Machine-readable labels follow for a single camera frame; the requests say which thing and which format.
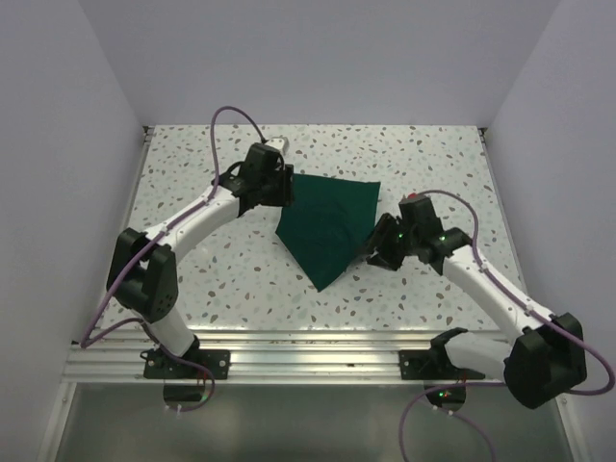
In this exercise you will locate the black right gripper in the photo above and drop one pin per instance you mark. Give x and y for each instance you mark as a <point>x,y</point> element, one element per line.
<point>378,241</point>

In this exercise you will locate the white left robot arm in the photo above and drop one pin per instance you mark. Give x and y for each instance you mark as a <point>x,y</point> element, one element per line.
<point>143,275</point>

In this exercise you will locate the aluminium rail frame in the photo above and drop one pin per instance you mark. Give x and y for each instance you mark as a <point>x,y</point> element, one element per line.
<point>312,374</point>

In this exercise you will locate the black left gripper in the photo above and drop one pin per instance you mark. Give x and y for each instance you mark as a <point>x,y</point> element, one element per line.
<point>285,195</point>

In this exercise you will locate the green surgical cloth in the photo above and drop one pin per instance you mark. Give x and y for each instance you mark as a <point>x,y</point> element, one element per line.
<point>327,225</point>

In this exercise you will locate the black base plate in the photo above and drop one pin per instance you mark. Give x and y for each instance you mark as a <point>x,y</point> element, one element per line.
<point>422,365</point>
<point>196,364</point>

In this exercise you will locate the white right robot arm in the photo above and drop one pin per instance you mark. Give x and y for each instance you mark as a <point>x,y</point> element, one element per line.
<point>542,356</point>

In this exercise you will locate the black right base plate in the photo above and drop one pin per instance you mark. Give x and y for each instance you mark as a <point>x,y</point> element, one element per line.
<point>422,365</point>

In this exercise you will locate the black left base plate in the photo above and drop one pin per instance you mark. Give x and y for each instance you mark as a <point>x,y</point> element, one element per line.
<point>196,364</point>

